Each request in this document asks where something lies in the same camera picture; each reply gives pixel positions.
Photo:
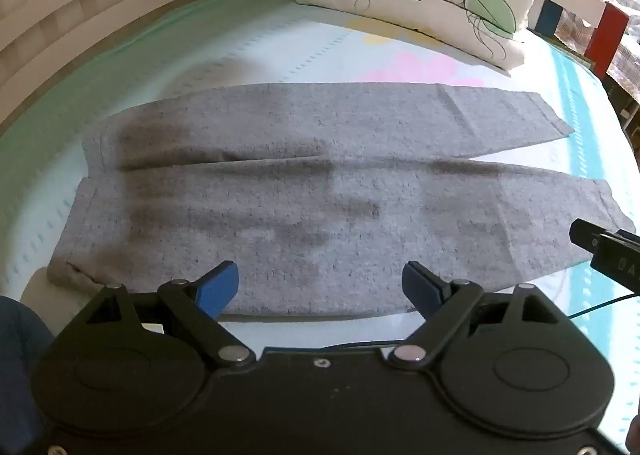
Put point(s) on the red bed post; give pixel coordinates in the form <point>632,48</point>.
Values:
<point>606,37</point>

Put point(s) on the grey pants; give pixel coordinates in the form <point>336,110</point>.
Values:
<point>325,185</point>

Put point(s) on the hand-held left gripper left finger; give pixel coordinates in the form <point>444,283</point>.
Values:
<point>219,285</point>

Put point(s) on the mint striped bed blanket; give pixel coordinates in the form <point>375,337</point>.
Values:
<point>310,55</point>

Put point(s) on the blue bed frame panel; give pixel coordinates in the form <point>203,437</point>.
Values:
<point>550,17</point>

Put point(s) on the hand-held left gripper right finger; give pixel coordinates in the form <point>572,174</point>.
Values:
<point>420,285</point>

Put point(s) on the person's leg in jeans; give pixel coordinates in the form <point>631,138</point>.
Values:
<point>20,360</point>

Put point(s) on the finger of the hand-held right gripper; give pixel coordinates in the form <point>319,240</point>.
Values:
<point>612,257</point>

